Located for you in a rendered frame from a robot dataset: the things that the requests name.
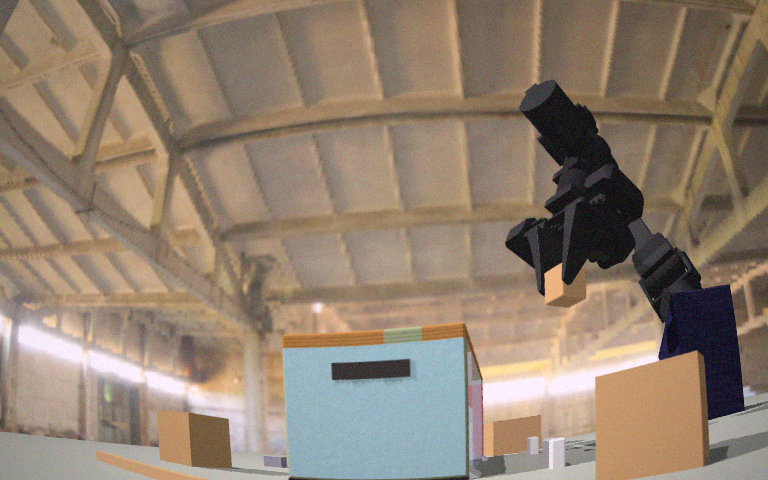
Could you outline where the tan flat bar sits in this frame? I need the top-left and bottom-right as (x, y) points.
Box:
(96, 451), (209, 480)

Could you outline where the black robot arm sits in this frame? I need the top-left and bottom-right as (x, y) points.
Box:
(519, 79), (702, 323)

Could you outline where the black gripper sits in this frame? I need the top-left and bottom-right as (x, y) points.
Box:
(505, 156), (644, 297)

